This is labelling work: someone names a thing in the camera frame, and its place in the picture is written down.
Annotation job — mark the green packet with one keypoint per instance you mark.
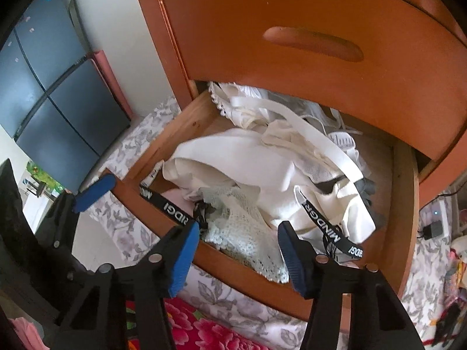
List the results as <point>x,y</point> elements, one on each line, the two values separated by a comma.
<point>40,175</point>

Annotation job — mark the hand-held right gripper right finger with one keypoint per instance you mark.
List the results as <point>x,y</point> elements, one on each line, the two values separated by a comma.
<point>295,262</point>

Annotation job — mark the white patterned garment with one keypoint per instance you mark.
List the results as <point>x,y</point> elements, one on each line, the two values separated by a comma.
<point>343,140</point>

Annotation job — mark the wooden drawer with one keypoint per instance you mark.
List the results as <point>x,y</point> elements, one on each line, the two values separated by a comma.
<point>171,131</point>
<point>255,80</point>

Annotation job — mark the black charger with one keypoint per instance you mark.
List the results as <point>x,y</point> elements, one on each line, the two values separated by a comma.
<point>434,229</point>

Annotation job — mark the black and red toy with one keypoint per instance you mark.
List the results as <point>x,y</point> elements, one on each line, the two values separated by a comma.
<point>447,324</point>

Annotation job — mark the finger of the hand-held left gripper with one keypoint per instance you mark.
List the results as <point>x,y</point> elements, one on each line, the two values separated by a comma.
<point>95,193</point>

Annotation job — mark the white power strip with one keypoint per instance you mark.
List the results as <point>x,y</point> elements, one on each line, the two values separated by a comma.
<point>432,213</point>

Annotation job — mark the grey cloth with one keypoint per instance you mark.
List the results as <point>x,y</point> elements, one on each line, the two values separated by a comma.
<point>368,189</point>

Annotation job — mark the pink cloth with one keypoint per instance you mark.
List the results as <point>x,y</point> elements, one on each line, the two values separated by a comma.
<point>25,333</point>

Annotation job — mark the dark blue refrigerator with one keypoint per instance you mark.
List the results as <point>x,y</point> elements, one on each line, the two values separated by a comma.
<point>54,98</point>

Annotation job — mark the red floral blanket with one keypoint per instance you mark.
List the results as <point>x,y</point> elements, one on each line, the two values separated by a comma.
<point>204,331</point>

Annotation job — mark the colourful toy pile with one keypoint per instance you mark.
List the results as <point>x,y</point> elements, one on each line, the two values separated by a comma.
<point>458,266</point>

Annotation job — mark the pink rolled mat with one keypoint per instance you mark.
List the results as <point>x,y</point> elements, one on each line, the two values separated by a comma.
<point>109,84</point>

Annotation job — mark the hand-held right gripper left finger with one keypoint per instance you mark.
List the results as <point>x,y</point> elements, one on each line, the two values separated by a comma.
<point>182,259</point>

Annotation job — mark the wooden nightstand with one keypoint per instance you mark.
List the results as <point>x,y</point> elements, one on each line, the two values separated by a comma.
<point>171,54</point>

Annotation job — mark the mint crochet cloth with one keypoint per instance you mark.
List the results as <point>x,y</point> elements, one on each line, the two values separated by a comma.
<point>240,240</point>

